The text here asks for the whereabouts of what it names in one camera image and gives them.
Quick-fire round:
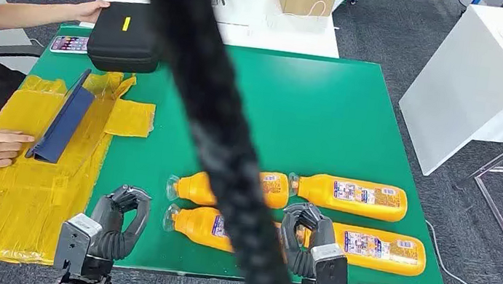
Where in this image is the white side table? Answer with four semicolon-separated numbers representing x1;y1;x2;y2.
389;0;503;187

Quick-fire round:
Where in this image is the thick black braided cable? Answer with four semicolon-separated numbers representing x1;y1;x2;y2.
85;0;346;284

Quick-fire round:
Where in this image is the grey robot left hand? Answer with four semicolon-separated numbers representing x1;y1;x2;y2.
88;181;154;240

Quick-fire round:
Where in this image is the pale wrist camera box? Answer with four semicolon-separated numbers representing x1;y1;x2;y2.
306;240;357;284
52;210;105;280

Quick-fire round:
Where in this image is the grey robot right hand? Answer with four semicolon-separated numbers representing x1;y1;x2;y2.
277;200;341;261

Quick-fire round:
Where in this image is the thin white cord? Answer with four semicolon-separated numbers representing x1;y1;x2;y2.
267;0;344;32

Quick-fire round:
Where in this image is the orange detergent bottle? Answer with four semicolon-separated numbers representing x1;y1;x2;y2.
284;169;411;225
159;201;293;262
165;158;293;218
292;217;430;279

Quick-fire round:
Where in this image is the dark blue tablet case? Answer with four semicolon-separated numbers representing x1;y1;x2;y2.
24;63;99;169

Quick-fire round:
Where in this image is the black zip carrying case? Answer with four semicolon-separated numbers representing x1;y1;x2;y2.
84;0;168;79

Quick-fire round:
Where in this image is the smartphone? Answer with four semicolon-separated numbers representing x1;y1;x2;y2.
49;32;91;58

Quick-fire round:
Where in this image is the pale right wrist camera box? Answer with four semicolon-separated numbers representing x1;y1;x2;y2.
306;240;357;284

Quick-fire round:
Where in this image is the person's left hand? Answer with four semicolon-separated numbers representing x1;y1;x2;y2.
70;0;111;27

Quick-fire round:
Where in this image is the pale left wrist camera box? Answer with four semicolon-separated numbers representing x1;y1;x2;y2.
52;210;105;280

